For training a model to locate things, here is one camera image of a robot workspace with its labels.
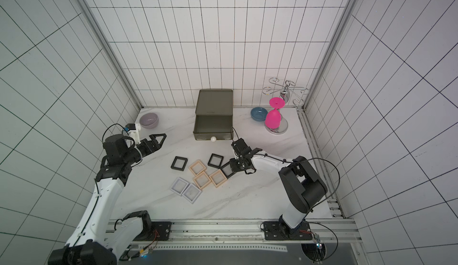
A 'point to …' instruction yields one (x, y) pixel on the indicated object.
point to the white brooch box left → (179, 186)
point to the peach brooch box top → (197, 167)
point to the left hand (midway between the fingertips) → (160, 140)
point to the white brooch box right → (191, 193)
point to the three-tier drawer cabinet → (214, 115)
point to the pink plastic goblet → (273, 117)
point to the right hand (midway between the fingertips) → (228, 167)
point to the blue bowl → (259, 114)
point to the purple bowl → (149, 120)
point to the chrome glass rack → (285, 90)
